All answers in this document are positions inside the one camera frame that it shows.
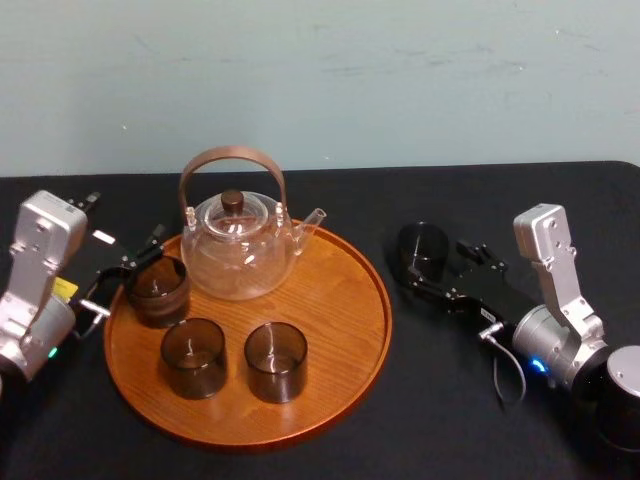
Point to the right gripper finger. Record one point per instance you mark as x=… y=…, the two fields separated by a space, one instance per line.
x=482 y=254
x=432 y=289

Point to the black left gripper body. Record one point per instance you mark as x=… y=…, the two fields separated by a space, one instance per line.
x=97 y=255

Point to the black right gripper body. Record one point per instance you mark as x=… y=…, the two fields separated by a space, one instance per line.
x=500 y=297

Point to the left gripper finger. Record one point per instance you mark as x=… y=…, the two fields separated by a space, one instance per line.
x=112 y=273
x=145 y=247

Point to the smoked glass tumbler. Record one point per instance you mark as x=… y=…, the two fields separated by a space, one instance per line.
x=195 y=370
x=160 y=300
x=422 y=247
x=276 y=375

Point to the black table cloth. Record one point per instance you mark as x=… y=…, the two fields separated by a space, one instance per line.
x=440 y=430

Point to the round wooden tray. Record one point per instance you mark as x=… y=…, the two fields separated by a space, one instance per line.
x=330 y=330

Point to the glass lid with brown knob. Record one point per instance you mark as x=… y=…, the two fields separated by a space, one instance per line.
x=232 y=202

